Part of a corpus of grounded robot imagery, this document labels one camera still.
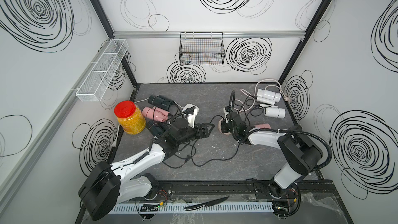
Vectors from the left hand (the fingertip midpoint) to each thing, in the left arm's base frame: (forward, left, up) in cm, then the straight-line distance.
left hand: (209, 126), depth 76 cm
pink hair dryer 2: (+8, -33, -12) cm, 36 cm away
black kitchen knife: (-30, +1, -18) cm, 35 cm away
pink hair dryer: (+14, +33, -11) cm, 38 cm away
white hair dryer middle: (+20, -44, -14) cm, 50 cm away
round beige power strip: (+3, -6, -8) cm, 11 cm away
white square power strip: (+3, +7, +9) cm, 12 cm away
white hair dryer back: (+32, -42, -14) cm, 55 cm away
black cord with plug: (-11, -4, -18) cm, 21 cm away
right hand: (+11, -9, -13) cm, 19 cm away
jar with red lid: (+6, +42, -2) cm, 43 cm away
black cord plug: (-9, +11, -18) cm, 23 cm away
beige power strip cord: (+38, -59, -20) cm, 73 cm away
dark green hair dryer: (+25, +32, -13) cm, 42 cm away
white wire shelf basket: (+10, +55, +15) cm, 58 cm away
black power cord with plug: (+26, -35, -15) cm, 46 cm away
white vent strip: (-33, +32, -19) cm, 49 cm away
